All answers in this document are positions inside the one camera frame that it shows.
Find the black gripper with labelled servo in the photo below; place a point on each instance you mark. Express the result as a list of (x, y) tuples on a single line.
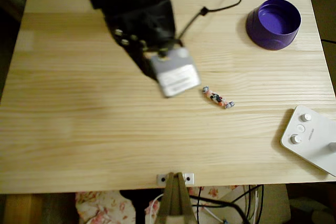
[(131, 41)]

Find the candy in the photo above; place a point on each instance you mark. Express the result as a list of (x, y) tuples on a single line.
[(217, 98)]

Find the purple bowl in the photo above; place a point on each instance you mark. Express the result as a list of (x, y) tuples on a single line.
[(273, 40)]

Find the metal table clamp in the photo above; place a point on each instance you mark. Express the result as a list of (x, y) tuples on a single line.
[(174, 203)]

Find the floral cloth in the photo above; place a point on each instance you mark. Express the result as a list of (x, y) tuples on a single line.
[(99, 208)]

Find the white lamp base with knobs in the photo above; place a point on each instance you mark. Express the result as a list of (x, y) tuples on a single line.
[(315, 150)]

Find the beige box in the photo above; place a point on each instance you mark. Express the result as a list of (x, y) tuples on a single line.
[(275, 203)]

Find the wooden table leg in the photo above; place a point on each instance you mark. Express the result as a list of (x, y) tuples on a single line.
[(23, 208)]

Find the silver metal bracket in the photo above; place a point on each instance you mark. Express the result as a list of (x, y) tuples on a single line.
[(191, 176)]

